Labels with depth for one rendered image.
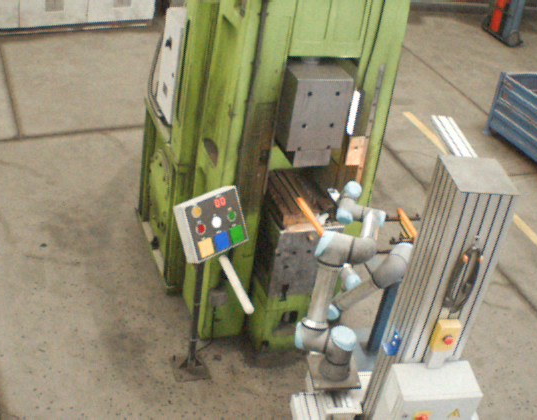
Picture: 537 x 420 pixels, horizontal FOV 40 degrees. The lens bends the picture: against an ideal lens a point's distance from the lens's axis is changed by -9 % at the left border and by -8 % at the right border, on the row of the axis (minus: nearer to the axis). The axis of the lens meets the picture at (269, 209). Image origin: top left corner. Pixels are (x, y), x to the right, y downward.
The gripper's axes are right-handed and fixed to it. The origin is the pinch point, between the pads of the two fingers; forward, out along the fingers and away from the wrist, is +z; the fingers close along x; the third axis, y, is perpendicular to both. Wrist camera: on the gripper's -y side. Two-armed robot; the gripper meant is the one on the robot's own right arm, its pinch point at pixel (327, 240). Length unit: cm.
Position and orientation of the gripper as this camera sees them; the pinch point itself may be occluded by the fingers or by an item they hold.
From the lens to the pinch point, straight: 405.7
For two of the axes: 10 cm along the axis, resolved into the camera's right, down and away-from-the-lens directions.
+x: 9.3, -0.9, 3.6
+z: -3.4, -5.5, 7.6
